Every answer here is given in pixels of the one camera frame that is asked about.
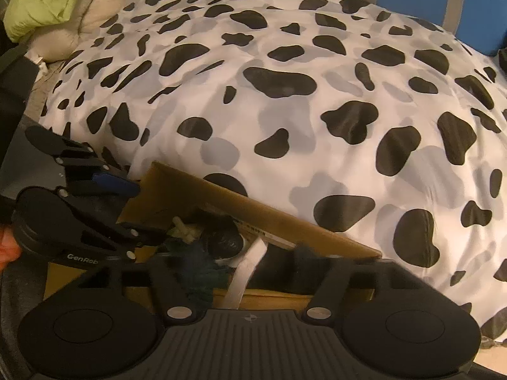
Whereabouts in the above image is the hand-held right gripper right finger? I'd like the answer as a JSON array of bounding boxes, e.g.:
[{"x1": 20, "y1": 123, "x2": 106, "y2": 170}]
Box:
[{"x1": 303, "y1": 260, "x2": 421, "y2": 323}]

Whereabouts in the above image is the black and white sock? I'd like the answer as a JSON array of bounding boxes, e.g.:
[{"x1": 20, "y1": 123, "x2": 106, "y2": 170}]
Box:
[{"x1": 199, "y1": 225, "x2": 245, "y2": 263}]

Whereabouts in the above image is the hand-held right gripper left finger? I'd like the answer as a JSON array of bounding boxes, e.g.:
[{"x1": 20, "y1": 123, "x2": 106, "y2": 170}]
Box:
[{"x1": 76, "y1": 258, "x2": 197, "y2": 324}]

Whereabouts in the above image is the teal yarn pom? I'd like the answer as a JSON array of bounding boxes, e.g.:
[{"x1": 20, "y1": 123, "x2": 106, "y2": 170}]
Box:
[{"x1": 164, "y1": 237, "x2": 231, "y2": 306}]

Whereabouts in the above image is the brown cardboard box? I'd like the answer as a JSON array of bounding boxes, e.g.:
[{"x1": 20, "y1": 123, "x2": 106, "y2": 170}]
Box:
[{"x1": 42, "y1": 160, "x2": 383, "y2": 314}]

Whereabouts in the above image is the person's left hand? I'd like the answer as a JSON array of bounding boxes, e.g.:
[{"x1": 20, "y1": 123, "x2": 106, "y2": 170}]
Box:
[{"x1": 0, "y1": 224, "x2": 22, "y2": 272}]

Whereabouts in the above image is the green quilt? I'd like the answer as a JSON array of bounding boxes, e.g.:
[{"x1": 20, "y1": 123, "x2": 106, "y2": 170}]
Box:
[{"x1": 3, "y1": 0, "x2": 104, "y2": 45}]

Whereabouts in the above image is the dark bag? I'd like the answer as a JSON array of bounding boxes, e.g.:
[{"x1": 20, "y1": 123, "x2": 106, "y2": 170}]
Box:
[{"x1": 0, "y1": 43, "x2": 42, "y2": 127}]

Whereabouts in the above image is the black fluffy cloth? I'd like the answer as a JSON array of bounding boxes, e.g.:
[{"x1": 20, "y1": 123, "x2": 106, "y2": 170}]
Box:
[{"x1": 253, "y1": 244, "x2": 330, "y2": 292}]

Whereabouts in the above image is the cow print blanket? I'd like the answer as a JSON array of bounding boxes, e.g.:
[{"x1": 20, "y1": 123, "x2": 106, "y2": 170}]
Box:
[{"x1": 40, "y1": 0, "x2": 507, "y2": 344}]

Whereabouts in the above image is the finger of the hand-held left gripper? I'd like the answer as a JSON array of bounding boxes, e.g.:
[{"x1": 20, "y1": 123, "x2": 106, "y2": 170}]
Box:
[
  {"x1": 59, "y1": 189, "x2": 168, "y2": 263},
  {"x1": 59, "y1": 146, "x2": 141, "y2": 197}
]

